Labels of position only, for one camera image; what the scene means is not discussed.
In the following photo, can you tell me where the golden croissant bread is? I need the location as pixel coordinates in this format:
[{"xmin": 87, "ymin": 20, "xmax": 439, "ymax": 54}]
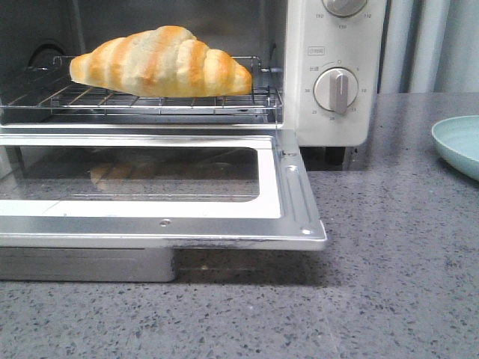
[{"xmin": 70, "ymin": 25, "xmax": 252, "ymax": 97}]

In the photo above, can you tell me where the glass oven door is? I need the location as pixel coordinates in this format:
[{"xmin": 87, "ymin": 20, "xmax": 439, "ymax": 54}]
[{"xmin": 1, "ymin": 128, "xmax": 327, "ymax": 282}]

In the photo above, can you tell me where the black right oven foot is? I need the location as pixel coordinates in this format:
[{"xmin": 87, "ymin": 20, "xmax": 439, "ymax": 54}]
[{"xmin": 325, "ymin": 147, "xmax": 346, "ymax": 166}]

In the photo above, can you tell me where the cream white toaster oven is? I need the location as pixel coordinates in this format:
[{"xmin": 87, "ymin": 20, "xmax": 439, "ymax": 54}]
[{"xmin": 1, "ymin": 1, "xmax": 386, "ymax": 147}]

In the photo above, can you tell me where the lower timer knob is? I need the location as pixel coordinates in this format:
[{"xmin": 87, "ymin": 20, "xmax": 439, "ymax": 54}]
[{"xmin": 314, "ymin": 67, "xmax": 359, "ymax": 114}]

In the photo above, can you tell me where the upper temperature knob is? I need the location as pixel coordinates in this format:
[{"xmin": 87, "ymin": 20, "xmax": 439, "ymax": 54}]
[{"xmin": 323, "ymin": 0, "xmax": 367, "ymax": 18}]

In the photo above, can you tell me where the light green plate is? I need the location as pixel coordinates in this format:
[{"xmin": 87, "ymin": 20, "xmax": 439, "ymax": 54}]
[{"xmin": 431, "ymin": 115, "xmax": 478, "ymax": 181}]

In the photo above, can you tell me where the grey curtain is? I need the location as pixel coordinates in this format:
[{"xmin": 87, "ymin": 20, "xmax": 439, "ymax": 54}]
[{"xmin": 379, "ymin": 1, "xmax": 478, "ymax": 93}]

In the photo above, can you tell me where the metal wire oven rack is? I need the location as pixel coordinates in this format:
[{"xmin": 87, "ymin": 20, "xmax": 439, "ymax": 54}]
[{"xmin": 1, "ymin": 55, "xmax": 282, "ymax": 116}]

